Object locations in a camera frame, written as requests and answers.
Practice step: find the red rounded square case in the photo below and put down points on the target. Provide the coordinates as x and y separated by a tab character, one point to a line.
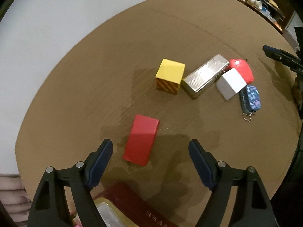
243	69

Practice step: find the white zigzag cube box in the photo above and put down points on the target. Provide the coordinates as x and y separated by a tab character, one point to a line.
230	83

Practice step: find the dark red gold tin box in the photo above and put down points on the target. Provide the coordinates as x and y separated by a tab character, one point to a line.
132	206

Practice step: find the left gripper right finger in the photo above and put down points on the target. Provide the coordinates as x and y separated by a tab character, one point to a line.
252	204

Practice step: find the small red rectangular box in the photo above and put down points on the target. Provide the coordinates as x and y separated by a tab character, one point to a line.
141	140

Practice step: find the blue patterned small tin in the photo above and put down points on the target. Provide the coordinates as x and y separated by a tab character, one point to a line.
250	102

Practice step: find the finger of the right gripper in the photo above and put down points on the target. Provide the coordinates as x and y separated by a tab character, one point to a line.
287	59

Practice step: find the dark side cabinet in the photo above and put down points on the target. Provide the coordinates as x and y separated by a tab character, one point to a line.
265	14

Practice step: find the paper cup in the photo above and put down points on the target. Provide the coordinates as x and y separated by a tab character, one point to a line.
256	3

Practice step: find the clear labelled plastic box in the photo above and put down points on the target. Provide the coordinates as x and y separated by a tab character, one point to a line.
112	216

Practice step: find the beige patterned curtain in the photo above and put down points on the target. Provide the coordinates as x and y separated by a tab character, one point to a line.
15	199

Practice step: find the yellow striped cube box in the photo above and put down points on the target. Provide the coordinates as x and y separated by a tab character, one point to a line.
169	76

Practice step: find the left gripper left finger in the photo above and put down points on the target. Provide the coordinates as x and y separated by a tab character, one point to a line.
49	206

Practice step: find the silver metal rectangular case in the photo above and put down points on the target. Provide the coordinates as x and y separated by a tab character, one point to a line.
197	81

